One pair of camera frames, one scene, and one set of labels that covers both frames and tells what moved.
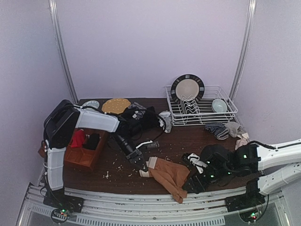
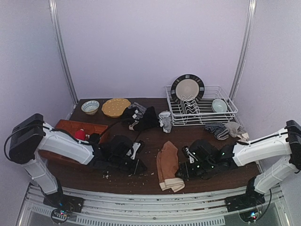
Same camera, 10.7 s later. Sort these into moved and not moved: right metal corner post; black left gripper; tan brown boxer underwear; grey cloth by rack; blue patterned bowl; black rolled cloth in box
Moved: black left gripper; tan brown boxer underwear
Not moved: black rolled cloth in box; right metal corner post; grey cloth by rack; blue patterned bowl
